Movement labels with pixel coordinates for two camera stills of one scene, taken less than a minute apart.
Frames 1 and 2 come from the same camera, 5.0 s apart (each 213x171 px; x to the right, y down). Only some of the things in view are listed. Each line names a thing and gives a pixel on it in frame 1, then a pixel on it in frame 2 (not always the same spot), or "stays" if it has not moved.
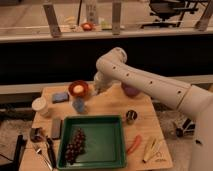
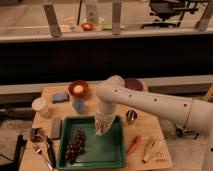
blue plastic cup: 78,104 stays
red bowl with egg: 78,88 stays
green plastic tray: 105,141 stays
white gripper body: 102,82 -> 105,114
